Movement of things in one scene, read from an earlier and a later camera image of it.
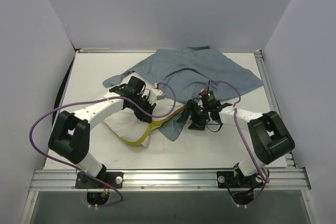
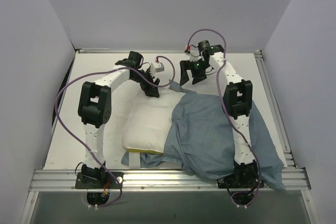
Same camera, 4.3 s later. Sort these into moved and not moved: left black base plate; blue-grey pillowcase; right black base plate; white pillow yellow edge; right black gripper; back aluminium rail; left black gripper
Moved: left black gripper; right black gripper; blue-grey pillowcase; white pillow yellow edge
Not moved: left black base plate; back aluminium rail; right black base plate
